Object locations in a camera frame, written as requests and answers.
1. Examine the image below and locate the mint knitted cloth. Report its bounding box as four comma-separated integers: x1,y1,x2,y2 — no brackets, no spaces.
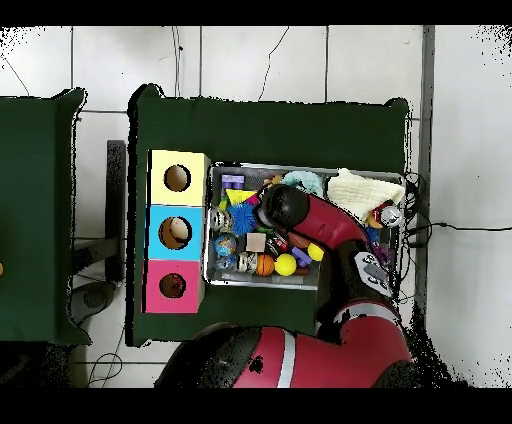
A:
281,170,324,197

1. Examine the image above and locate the shallow metal mesh bin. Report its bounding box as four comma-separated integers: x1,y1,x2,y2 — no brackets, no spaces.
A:
203,161,406,291

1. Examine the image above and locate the blue spiky rubber ball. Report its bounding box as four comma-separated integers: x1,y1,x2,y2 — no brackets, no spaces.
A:
227,201,257,237

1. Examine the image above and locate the yellow cheese wedge toy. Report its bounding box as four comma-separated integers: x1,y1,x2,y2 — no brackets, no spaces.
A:
225,188,257,205

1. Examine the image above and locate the small wooden cube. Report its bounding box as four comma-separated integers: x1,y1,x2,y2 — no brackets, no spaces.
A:
245,232,267,253

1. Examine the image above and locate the orange mini basketball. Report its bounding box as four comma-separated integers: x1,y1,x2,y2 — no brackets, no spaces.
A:
254,253,276,277

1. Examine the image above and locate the dark green table cloth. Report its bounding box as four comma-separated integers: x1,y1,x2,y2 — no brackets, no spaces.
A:
125,84,411,355

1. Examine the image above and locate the cream knitted cloth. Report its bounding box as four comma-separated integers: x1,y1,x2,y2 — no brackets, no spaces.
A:
326,167,406,223

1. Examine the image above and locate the silver top soda can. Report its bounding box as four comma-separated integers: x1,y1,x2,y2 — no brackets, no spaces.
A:
379,203,402,228

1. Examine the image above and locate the green cloth side table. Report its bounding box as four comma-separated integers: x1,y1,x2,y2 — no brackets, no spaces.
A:
0,88,93,345

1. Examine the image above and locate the black power cable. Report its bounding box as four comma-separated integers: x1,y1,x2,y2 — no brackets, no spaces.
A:
403,171,512,249

